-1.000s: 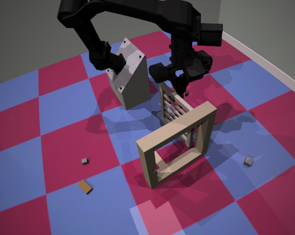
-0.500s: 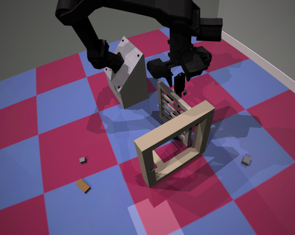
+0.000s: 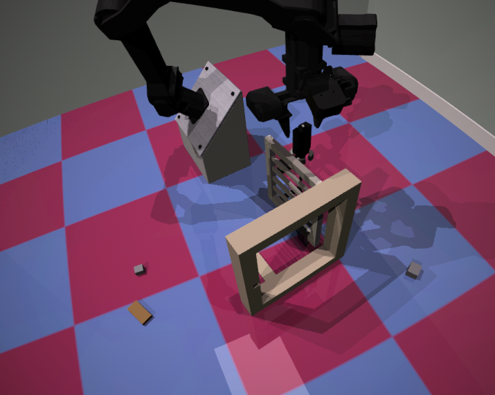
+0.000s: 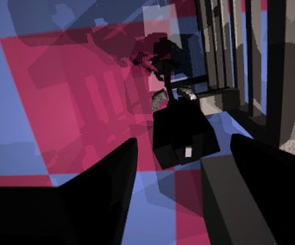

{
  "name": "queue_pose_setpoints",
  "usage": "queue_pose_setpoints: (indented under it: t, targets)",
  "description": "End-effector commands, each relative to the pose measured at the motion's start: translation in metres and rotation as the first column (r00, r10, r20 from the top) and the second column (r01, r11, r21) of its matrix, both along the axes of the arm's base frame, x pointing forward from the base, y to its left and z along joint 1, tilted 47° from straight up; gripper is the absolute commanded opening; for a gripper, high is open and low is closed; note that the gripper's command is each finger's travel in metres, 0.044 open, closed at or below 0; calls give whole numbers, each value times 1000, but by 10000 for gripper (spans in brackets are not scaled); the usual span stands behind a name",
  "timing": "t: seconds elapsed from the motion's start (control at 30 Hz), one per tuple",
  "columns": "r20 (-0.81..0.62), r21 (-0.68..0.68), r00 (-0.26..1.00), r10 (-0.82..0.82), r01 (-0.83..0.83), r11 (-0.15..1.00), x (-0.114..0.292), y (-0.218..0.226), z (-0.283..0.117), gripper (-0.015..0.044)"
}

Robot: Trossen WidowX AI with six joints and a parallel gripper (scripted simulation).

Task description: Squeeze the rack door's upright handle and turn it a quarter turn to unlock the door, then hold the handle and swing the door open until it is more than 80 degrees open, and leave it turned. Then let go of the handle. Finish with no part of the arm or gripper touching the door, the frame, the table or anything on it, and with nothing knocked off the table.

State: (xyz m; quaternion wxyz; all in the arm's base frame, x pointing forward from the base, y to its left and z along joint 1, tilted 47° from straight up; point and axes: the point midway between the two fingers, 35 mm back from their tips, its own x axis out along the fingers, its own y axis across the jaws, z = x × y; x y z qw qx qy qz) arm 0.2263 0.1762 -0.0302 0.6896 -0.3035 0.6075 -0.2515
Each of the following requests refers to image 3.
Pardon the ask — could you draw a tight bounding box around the brown rectangular block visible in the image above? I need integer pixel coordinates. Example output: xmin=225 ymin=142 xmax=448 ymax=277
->
xmin=127 ymin=300 xmax=153 ymax=325

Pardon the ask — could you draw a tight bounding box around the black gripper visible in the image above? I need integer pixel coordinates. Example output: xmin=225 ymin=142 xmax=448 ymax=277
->
xmin=246 ymin=54 xmax=359 ymax=138

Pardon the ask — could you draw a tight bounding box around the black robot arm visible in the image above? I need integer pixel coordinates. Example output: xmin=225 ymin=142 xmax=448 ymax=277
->
xmin=93 ymin=0 xmax=377 ymax=125

